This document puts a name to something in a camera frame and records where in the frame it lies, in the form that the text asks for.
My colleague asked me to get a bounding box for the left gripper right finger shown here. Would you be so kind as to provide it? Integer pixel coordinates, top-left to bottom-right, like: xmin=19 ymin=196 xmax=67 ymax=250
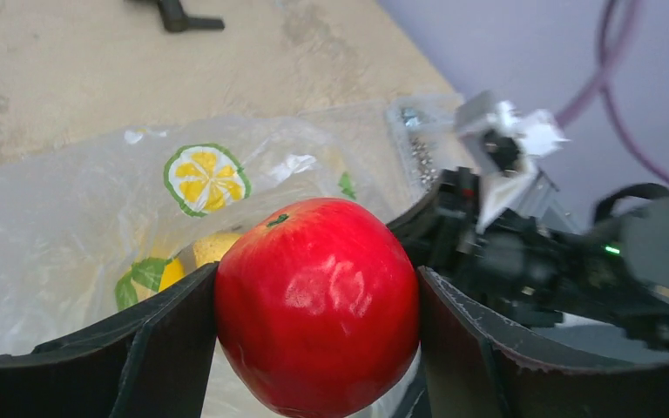
xmin=417 ymin=267 xmax=669 ymax=417

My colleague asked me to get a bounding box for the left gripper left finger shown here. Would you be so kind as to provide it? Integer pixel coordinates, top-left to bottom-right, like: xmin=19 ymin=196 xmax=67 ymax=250
xmin=0 ymin=264 xmax=216 ymax=417

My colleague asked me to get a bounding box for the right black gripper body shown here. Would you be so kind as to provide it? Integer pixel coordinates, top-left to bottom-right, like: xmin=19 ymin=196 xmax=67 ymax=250
xmin=386 ymin=167 xmax=625 ymax=330

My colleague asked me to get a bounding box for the yellow lemon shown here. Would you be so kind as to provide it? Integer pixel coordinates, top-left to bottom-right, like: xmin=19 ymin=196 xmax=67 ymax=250
xmin=159 ymin=232 xmax=242 ymax=292

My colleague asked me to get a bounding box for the clear printed plastic bag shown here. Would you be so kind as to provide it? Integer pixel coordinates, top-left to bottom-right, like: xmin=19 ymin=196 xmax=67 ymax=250
xmin=0 ymin=100 xmax=422 ymax=418

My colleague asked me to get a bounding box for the red apple from bag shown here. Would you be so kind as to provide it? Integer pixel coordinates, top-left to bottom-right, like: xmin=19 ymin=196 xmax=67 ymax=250
xmin=214 ymin=198 xmax=419 ymax=417

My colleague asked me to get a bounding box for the black clamp tool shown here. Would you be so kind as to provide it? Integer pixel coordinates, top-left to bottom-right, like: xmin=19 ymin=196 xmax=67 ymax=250
xmin=133 ymin=0 xmax=226 ymax=33

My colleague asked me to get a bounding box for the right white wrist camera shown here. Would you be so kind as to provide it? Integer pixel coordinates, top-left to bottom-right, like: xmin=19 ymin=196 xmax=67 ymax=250
xmin=455 ymin=91 xmax=568 ymax=233

